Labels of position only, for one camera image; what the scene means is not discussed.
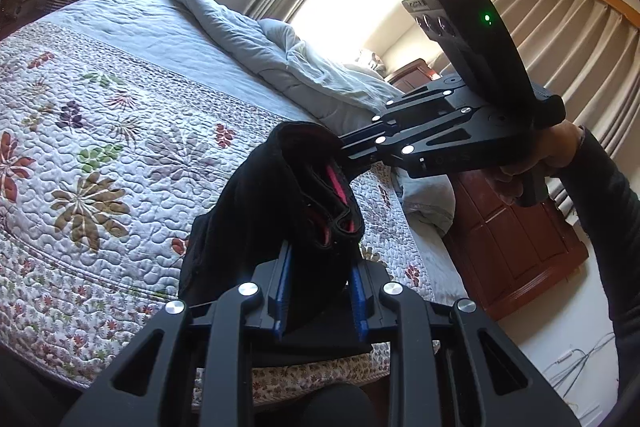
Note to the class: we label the person's right forearm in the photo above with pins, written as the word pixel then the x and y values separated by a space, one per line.
pixel 610 232

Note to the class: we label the grey quilted bed sheet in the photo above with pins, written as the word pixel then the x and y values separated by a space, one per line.
pixel 150 17

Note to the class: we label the person's right hand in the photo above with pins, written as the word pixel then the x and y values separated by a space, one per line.
pixel 562 147

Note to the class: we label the beige curtain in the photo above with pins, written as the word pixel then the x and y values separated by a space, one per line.
pixel 575 32

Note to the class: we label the black pants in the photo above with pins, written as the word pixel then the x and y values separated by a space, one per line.
pixel 280 187

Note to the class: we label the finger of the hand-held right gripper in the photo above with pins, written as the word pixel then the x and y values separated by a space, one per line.
pixel 390 139
pixel 415 99

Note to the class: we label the floral quilted bedspread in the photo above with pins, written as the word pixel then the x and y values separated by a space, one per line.
pixel 100 132

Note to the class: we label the red wooden headboard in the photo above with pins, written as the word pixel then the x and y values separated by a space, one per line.
pixel 510 257

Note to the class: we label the grey duvet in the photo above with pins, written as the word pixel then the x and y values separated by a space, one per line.
pixel 240 37

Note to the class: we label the patterned bedside object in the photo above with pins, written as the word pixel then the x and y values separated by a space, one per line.
pixel 370 59

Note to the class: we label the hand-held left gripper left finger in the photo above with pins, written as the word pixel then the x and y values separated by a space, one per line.
pixel 285 297

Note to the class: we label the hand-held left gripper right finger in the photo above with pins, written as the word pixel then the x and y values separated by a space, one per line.
pixel 358 302

